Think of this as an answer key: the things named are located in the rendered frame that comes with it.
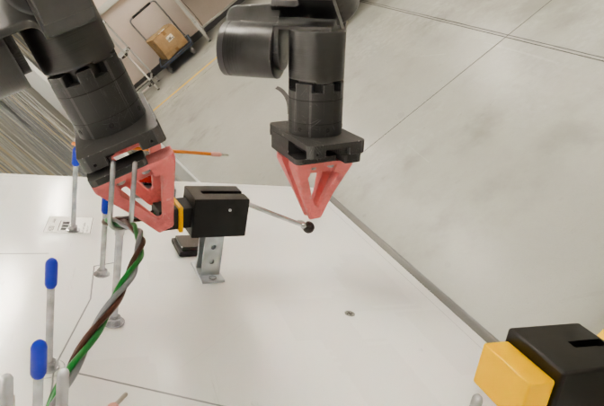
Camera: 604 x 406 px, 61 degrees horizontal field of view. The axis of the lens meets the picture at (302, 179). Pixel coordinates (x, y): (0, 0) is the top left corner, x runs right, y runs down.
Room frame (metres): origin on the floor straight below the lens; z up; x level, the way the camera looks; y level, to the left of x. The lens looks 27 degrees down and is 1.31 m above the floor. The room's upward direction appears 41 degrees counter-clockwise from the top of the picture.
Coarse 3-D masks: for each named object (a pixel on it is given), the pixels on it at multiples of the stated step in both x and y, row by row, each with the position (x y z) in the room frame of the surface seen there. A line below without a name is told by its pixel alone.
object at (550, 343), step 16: (512, 336) 0.22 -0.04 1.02; (528, 336) 0.21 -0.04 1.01; (544, 336) 0.21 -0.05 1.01; (560, 336) 0.21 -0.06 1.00; (576, 336) 0.21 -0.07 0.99; (592, 336) 0.21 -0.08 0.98; (528, 352) 0.20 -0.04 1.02; (544, 352) 0.19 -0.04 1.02; (560, 352) 0.19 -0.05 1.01; (576, 352) 0.19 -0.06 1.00; (592, 352) 0.19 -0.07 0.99; (544, 368) 0.19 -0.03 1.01; (560, 368) 0.18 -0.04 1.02; (576, 368) 0.18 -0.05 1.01; (592, 368) 0.18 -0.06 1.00; (560, 384) 0.18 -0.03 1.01; (576, 384) 0.17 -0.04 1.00; (592, 384) 0.18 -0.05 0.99; (560, 400) 0.17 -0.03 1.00; (576, 400) 0.17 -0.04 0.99; (592, 400) 0.18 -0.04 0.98
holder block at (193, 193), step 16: (192, 192) 0.48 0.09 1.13; (208, 192) 0.49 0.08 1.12; (224, 192) 0.49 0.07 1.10; (240, 192) 0.49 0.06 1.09; (192, 208) 0.46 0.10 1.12; (208, 208) 0.46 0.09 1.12; (224, 208) 0.46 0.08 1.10; (240, 208) 0.46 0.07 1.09; (192, 224) 0.46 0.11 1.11; (208, 224) 0.46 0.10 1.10; (224, 224) 0.46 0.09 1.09; (240, 224) 0.46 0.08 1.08
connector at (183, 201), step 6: (180, 198) 0.49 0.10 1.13; (186, 198) 0.49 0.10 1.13; (156, 204) 0.48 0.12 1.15; (186, 204) 0.47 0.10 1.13; (150, 210) 0.48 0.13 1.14; (156, 210) 0.47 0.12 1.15; (174, 210) 0.46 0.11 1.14; (186, 210) 0.46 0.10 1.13; (174, 216) 0.46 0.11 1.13; (186, 216) 0.46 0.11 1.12; (174, 222) 0.46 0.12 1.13; (186, 222) 0.46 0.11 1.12; (174, 228) 0.46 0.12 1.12
